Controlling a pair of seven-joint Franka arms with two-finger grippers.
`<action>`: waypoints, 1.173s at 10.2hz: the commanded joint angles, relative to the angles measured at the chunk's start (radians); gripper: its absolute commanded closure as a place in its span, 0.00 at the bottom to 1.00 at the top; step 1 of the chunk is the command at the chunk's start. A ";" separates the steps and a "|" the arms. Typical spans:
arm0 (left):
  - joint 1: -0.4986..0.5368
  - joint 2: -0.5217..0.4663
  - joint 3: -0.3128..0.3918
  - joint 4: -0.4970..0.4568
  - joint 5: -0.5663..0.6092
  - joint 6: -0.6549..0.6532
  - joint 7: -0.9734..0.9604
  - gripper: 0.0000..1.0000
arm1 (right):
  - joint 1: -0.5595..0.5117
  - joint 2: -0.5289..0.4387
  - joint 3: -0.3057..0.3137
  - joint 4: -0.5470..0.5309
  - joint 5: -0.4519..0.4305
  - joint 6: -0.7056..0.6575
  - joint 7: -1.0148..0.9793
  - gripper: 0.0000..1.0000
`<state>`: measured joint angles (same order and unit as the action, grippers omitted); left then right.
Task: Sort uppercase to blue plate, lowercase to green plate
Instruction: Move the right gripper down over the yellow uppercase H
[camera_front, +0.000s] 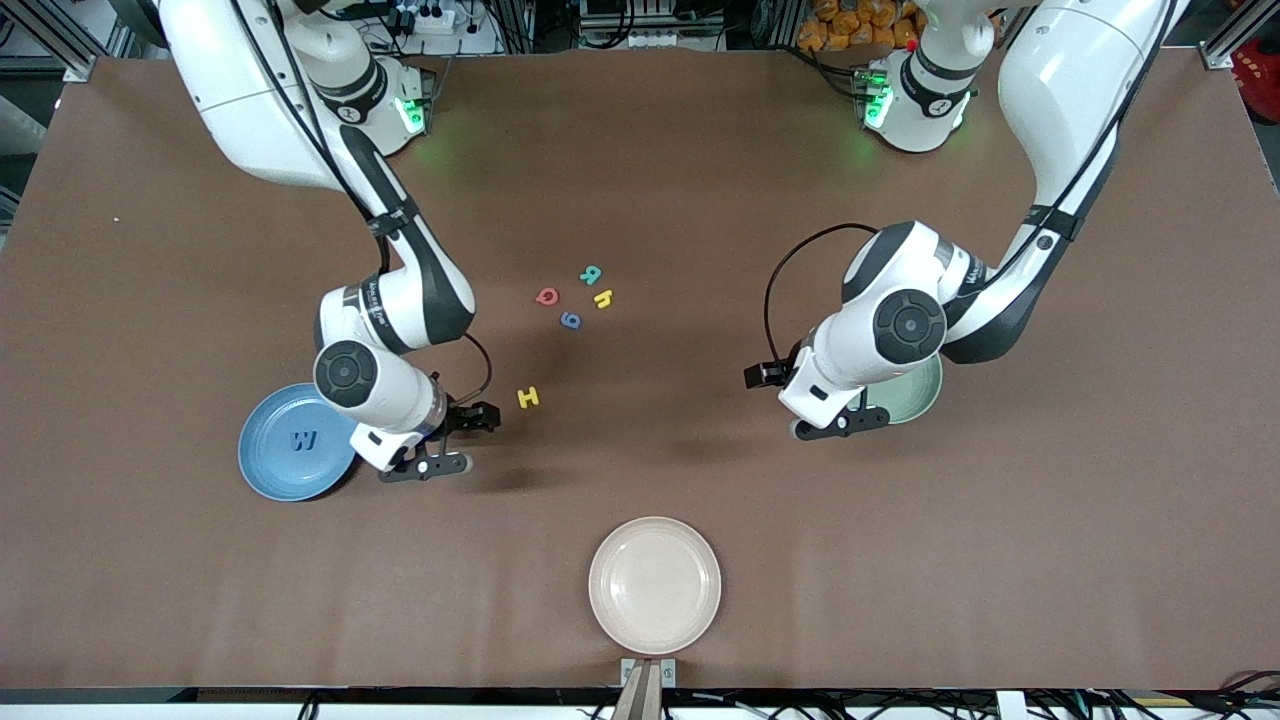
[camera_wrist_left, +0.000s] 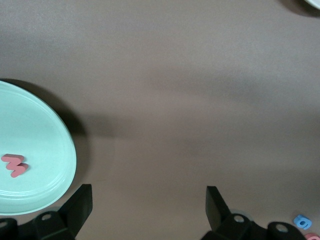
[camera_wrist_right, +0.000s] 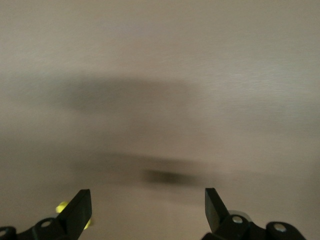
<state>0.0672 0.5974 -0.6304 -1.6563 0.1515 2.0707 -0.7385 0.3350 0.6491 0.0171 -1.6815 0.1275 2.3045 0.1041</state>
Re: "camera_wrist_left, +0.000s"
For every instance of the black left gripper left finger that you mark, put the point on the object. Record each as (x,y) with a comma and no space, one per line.
(75,215)

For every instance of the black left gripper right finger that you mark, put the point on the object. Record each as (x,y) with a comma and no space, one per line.
(220,220)

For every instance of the red foam letter w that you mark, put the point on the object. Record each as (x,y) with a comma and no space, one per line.
(15,166)

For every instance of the green plate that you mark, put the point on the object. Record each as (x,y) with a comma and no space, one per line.
(30,125)

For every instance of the beige plate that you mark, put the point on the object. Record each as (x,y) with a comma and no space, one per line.
(313,3)

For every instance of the blue foam letter g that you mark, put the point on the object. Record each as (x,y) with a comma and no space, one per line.
(302,222)

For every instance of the red foam letter Q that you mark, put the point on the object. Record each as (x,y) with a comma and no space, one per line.
(313,237)

